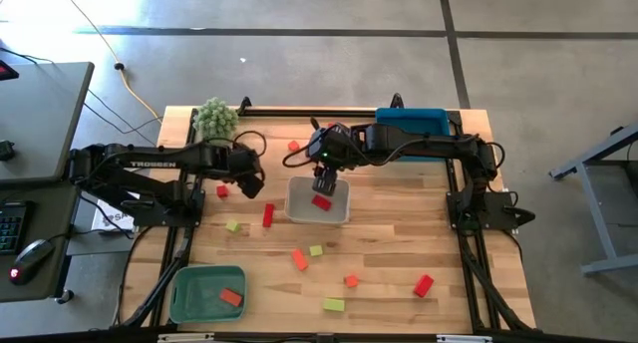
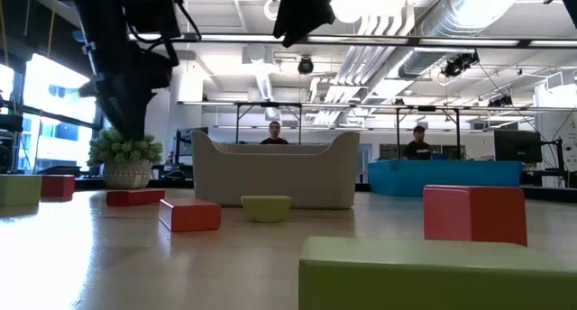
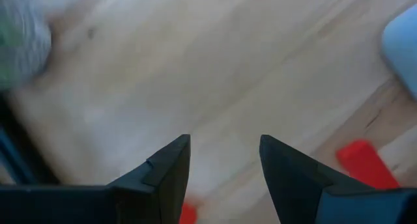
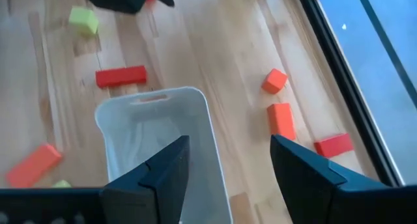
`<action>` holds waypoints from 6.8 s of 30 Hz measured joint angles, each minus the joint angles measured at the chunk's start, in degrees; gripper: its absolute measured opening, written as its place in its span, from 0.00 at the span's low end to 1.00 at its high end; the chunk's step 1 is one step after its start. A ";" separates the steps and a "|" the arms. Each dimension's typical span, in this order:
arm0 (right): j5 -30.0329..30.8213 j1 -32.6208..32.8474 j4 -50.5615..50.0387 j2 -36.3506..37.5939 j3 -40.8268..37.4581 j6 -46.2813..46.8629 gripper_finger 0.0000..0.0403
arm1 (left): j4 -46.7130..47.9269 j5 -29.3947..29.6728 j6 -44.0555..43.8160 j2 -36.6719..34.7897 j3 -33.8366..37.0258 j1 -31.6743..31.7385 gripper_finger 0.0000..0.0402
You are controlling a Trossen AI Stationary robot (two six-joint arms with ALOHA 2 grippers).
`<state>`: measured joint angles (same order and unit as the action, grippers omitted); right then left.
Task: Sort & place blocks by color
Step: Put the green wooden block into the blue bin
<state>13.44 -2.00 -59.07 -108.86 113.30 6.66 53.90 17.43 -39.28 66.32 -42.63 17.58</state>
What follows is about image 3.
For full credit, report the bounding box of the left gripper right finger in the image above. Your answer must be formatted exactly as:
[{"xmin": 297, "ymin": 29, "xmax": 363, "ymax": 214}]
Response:
[{"xmin": 259, "ymin": 135, "xmax": 417, "ymax": 224}]

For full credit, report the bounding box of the green potted plant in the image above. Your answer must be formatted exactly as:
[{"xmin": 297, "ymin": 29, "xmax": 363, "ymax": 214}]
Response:
[{"xmin": 0, "ymin": 0, "xmax": 52, "ymax": 90}]

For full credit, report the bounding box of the light grey plastic bin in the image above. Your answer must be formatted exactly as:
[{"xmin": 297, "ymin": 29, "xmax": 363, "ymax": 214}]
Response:
[{"xmin": 381, "ymin": 2, "xmax": 417, "ymax": 100}]

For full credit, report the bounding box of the red cube block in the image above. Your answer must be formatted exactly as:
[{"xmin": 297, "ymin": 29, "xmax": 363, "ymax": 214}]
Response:
[{"xmin": 178, "ymin": 201, "xmax": 199, "ymax": 224}]

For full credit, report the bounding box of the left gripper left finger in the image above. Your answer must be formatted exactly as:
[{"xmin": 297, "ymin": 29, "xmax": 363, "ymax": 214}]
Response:
[{"xmin": 0, "ymin": 134, "xmax": 192, "ymax": 224}]

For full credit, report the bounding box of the long red block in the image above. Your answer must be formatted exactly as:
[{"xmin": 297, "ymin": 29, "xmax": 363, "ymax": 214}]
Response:
[{"xmin": 336, "ymin": 139, "xmax": 401, "ymax": 189}]

